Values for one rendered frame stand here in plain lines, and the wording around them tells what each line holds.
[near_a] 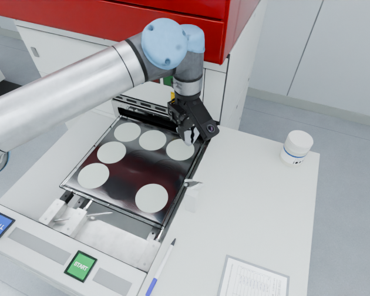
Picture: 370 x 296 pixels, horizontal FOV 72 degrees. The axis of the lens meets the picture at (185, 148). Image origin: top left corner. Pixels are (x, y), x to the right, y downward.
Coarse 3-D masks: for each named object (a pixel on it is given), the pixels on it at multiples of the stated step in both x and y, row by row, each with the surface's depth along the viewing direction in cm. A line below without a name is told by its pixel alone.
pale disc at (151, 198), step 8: (152, 184) 82; (144, 192) 80; (152, 192) 80; (160, 192) 80; (136, 200) 78; (144, 200) 78; (152, 200) 78; (160, 200) 78; (144, 208) 76; (152, 208) 76; (160, 208) 76
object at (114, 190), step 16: (112, 128) 98; (144, 128) 98; (128, 144) 93; (96, 160) 88; (128, 160) 88; (144, 160) 88; (160, 160) 88; (176, 160) 88; (192, 160) 88; (112, 176) 84; (128, 176) 84; (144, 176) 84; (160, 176) 84; (176, 176) 84; (96, 192) 80; (112, 192) 80; (128, 192) 80; (176, 192) 80; (128, 208) 76
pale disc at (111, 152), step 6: (108, 144) 93; (114, 144) 93; (120, 144) 93; (102, 150) 91; (108, 150) 91; (114, 150) 91; (120, 150) 91; (102, 156) 89; (108, 156) 89; (114, 156) 89; (120, 156) 89; (108, 162) 88; (114, 162) 88
